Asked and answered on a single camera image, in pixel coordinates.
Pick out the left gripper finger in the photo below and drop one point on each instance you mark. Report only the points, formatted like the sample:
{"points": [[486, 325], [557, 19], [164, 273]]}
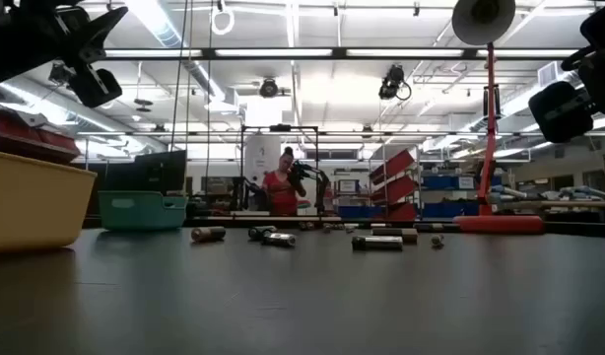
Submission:
{"points": [[98, 89], [98, 29]]}

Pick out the black copper-top battery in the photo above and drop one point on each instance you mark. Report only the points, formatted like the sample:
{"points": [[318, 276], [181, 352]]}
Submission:
{"points": [[209, 234], [303, 226], [438, 227], [406, 234], [258, 232], [311, 226]]}

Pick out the black background robot arm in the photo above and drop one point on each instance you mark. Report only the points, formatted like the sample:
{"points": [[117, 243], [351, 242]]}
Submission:
{"points": [[248, 192], [322, 187]]}

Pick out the white ceiling vent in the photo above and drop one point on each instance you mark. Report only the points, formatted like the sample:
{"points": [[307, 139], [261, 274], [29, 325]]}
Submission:
{"points": [[548, 74]]}

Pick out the red desk lamp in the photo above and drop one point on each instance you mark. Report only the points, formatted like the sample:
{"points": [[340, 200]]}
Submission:
{"points": [[490, 148]]}

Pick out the red storage bin shelf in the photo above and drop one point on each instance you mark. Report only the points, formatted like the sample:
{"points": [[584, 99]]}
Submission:
{"points": [[31, 138]]}

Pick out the wooden workbench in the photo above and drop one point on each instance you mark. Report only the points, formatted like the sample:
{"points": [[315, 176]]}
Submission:
{"points": [[568, 203]]}

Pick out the black background monitor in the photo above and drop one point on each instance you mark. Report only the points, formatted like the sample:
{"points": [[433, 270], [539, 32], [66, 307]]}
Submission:
{"points": [[150, 172]]}

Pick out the teal plastic bin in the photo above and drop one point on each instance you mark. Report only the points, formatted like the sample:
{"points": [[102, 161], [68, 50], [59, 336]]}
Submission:
{"points": [[140, 212]]}

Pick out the yellow plastic bin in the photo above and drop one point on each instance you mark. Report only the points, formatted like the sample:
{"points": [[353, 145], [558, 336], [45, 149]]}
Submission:
{"points": [[31, 207]]}

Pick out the blue storage bin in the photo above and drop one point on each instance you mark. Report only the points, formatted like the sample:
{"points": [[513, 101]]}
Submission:
{"points": [[440, 182], [359, 212], [450, 209]]}

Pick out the white banner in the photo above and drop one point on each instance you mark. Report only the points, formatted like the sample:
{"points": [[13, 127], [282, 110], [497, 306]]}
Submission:
{"points": [[260, 158]]}

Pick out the red tilted bin rack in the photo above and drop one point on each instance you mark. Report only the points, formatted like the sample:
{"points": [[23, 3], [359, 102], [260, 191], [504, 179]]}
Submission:
{"points": [[393, 190]]}

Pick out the person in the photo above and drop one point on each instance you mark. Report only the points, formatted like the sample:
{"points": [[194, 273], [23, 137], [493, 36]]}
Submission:
{"points": [[282, 194]]}

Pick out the framed white sign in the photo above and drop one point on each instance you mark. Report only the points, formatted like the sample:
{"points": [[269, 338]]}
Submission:
{"points": [[348, 186]]}

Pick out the black metal table frame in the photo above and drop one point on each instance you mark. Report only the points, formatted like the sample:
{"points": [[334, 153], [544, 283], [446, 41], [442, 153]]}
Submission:
{"points": [[578, 228]]}

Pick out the black overhead camera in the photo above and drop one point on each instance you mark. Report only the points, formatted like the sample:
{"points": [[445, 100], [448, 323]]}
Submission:
{"points": [[393, 81]]}

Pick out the round black ceiling camera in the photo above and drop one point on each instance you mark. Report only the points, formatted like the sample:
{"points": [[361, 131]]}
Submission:
{"points": [[269, 88]]}

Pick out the overhead frame light bar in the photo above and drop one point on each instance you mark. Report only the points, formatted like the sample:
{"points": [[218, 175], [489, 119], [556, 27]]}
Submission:
{"points": [[283, 52]]}

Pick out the black background rig frame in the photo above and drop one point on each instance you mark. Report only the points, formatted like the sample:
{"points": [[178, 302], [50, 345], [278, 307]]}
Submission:
{"points": [[280, 128]]}

